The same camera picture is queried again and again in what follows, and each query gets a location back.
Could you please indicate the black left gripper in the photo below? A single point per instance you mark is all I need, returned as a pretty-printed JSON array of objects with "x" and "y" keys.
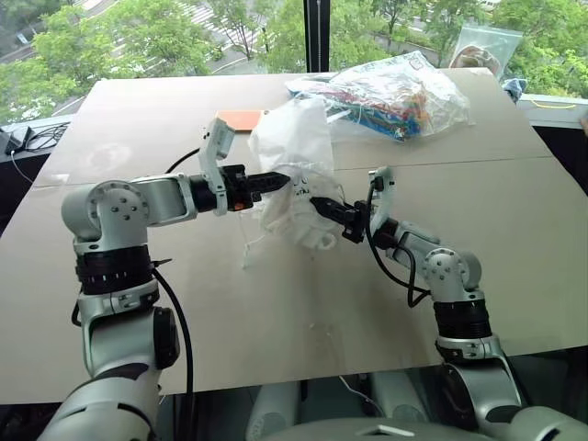
[{"x": 235, "y": 186}]

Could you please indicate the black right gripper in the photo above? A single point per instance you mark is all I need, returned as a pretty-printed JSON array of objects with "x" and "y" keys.
[{"x": 354, "y": 222}]

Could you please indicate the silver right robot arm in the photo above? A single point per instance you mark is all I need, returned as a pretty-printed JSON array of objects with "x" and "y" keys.
[{"x": 452, "y": 271}]

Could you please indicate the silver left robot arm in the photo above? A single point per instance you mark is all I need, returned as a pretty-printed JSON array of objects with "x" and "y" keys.
[{"x": 124, "y": 206}]

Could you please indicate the clear bag of colourful items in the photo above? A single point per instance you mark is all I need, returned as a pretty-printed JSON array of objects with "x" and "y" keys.
[{"x": 395, "y": 98}]

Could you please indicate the clear zip bag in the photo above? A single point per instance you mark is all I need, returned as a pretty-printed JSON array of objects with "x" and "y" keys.
[{"x": 487, "y": 46}]

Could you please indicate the orange flat board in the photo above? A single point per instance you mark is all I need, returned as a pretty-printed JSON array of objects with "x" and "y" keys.
[{"x": 240, "y": 121}]

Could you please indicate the grey rounded robot body shell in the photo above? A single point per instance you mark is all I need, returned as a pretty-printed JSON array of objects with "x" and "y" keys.
[{"x": 381, "y": 409}]

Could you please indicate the blue crumpled cloth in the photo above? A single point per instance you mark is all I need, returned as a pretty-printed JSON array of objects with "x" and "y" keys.
[{"x": 514, "y": 88}]

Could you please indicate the black flat device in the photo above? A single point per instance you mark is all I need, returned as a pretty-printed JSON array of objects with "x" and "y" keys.
[{"x": 18, "y": 139}]

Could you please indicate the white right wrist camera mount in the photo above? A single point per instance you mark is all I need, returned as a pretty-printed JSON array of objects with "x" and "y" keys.
[{"x": 384, "y": 184}]

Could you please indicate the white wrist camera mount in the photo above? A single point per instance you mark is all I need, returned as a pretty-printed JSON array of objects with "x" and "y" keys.
[
  {"x": 219, "y": 138},
  {"x": 384, "y": 184}
]

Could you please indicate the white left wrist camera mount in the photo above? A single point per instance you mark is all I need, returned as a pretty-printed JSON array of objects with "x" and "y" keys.
[{"x": 219, "y": 138}]

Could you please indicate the dark window frame post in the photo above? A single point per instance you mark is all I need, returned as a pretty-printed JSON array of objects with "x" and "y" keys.
[{"x": 317, "y": 34}]

